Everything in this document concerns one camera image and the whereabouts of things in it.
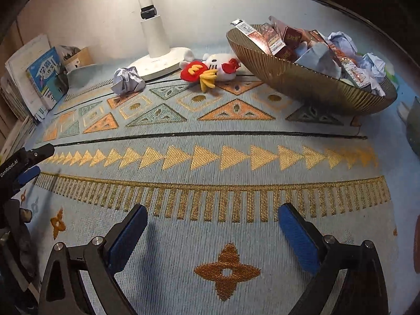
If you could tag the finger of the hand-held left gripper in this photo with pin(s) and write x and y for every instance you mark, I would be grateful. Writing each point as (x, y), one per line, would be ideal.
(37, 153)
(29, 174)

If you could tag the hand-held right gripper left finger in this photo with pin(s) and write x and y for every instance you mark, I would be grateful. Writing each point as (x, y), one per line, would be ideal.
(128, 236)

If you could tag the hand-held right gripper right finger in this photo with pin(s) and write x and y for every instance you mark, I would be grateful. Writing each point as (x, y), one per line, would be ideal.
(300, 239)

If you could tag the paper ball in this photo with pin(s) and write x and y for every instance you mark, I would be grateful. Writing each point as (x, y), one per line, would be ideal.
(377, 89)
(315, 57)
(343, 44)
(374, 65)
(128, 80)

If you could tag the narrow printed snack box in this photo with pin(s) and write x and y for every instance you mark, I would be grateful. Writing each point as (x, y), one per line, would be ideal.
(356, 72)

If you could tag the long red box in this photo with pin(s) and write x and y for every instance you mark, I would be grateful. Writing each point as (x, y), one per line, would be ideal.
(262, 39)
(320, 39)

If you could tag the small red box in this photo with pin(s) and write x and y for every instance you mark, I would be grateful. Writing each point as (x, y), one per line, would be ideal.
(293, 37)

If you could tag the stack of flat workbooks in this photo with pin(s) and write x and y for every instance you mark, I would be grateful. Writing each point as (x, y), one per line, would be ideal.
(16, 134)

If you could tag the row of upright books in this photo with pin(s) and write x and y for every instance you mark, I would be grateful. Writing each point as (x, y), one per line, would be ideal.
(42, 72)

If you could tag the wooden organizer box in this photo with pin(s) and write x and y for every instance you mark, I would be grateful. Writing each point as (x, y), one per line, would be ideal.
(82, 60)

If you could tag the blue patterned woven mat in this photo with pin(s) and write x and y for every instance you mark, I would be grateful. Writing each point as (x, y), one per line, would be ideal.
(210, 174)

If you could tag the glass cup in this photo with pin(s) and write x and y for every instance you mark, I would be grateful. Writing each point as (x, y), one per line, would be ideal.
(414, 131)

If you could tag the white desk lamp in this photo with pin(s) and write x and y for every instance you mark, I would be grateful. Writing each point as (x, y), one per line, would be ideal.
(157, 39)

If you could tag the small chicken plush toy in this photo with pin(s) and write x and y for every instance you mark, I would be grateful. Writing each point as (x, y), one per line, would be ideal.
(220, 67)

